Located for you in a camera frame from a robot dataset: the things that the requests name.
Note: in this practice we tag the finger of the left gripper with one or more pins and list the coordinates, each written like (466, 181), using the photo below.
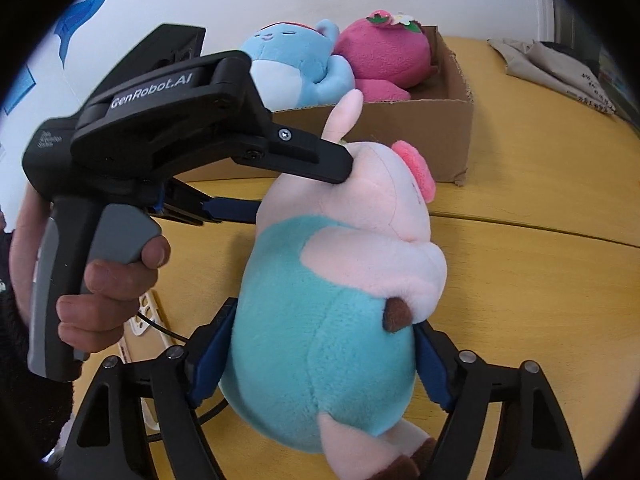
(296, 152)
(220, 207)

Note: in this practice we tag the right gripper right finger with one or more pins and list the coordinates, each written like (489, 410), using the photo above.
(532, 441)

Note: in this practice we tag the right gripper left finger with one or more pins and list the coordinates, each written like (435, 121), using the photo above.
(108, 438)

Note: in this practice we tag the blue cat plush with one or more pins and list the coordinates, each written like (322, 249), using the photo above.
(295, 66)

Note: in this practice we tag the white clear phone case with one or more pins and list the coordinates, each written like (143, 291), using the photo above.
(140, 342)

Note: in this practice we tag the pink strawberry bear plush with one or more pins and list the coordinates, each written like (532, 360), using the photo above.
(389, 54)

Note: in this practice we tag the brown cardboard box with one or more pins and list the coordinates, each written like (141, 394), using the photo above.
(437, 120)

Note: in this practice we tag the pink pig plush teal shorts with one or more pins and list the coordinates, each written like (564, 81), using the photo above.
(322, 348)

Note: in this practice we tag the person left hand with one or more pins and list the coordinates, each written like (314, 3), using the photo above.
(94, 321)

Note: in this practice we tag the grey canvas tote bag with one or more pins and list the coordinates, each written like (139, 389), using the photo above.
(555, 70)

